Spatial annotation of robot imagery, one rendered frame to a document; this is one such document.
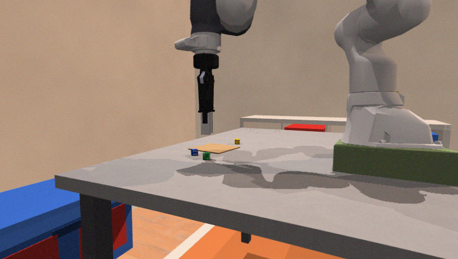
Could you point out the tan square mat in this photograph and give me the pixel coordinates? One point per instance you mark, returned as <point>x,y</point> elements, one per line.
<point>215,148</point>

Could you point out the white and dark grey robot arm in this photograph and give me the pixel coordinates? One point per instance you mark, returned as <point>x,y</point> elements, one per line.
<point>375,113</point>

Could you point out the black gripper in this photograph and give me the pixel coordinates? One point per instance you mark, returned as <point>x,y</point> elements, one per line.
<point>206,62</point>

